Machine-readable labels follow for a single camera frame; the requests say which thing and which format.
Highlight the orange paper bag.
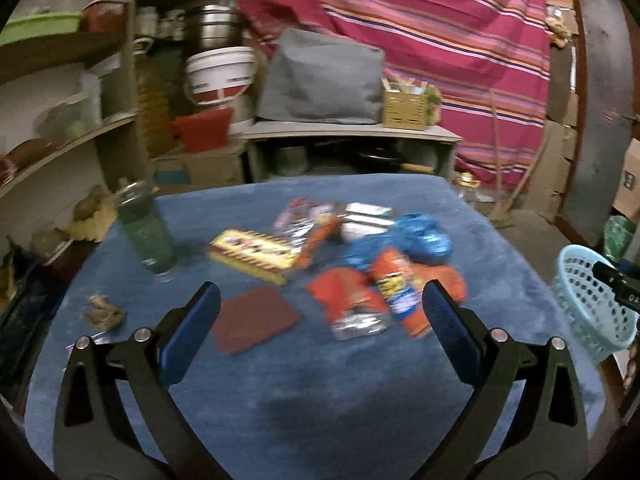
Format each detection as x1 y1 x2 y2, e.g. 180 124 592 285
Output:
399 262 470 339

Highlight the light blue plastic basket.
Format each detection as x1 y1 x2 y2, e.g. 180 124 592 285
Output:
550 245 638 364

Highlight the cardboard box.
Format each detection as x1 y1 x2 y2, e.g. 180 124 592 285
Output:
613 139 640 224

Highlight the dried brown leaf scrap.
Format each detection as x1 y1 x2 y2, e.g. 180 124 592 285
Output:
82 295 126 332

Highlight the straw broom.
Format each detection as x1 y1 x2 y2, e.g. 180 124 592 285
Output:
487 88 548 230

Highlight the maroon scouring pad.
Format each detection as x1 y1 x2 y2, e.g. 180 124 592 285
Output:
212 285 302 356

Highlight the clear oil jug yellow label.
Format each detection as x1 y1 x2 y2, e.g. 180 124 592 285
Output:
454 171 482 205

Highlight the grey metal door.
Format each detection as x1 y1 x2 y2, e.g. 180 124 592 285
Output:
555 0 639 247

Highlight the blue crumpled plastic bag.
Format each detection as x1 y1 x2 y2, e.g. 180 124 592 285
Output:
342 212 454 273

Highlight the orange blue snack packet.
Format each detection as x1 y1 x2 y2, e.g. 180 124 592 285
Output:
368 247 421 322

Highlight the red foil snack wrapper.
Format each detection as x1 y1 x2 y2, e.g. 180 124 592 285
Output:
307 268 392 341

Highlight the blue fuzzy table mat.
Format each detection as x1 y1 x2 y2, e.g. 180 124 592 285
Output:
25 174 605 479

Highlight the green vegetable bunch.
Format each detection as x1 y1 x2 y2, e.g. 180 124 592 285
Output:
423 84 442 126

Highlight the tan woven utensil basket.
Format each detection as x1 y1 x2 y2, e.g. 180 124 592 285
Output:
382 77 427 131

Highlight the red striped curtain cloth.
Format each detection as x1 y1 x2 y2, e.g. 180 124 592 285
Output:
236 0 550 190

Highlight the red plastic tub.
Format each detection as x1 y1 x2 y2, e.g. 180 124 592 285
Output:
171 107 233 154

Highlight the grey wooden side shelf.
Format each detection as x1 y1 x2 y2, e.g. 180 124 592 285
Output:
241 122 462 182

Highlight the grey fabric cover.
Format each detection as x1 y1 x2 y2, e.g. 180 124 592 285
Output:
256 28 385 125

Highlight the white plastic bucket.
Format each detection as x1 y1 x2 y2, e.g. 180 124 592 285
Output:
183 47 257 106

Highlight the green plastic basin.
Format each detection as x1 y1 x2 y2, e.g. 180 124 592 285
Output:
0 12 82 46

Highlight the steel cooking pot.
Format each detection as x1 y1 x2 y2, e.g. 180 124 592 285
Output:
183 4 244 54

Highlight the wooden wall shelf unit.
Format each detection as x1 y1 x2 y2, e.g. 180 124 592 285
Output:
0 0 151 281

